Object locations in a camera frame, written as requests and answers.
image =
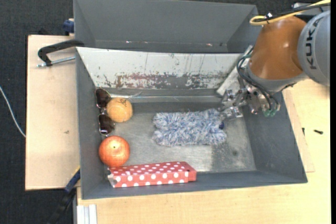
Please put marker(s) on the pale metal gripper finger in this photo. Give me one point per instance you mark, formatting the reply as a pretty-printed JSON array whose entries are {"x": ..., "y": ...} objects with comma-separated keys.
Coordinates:
[
  {"x": 233, "y": 112},
  {"x": 228, "y": 95}
]

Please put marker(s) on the blue and white fluffy cloth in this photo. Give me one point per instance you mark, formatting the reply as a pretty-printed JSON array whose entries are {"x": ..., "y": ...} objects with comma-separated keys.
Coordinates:
[{"x": 186, "y": 128}]

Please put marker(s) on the small black screw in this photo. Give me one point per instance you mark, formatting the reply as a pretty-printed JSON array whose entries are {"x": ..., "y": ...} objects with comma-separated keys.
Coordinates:
[{"x": 319, "y": 132}]

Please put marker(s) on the grey metal bin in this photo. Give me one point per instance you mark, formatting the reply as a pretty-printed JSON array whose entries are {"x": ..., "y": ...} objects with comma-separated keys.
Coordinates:
[{"x": 162, "y": 21}]

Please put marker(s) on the red white-dotted box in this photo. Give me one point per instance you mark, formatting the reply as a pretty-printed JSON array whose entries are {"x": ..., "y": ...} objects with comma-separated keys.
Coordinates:
[{"x": 152, "y": 174}]

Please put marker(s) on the orange tennis ball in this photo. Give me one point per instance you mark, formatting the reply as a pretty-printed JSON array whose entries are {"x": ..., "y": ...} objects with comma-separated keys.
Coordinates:
[{"x": 119, "y": 110}]

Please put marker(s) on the red apple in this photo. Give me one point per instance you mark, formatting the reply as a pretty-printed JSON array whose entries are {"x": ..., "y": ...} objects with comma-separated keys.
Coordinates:
[{"x": 114, "y": 151}]

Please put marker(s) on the dark sunglasses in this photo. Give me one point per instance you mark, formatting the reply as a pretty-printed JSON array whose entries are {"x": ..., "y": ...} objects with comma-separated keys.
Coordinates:
[{"x": 105, "y": 124}]

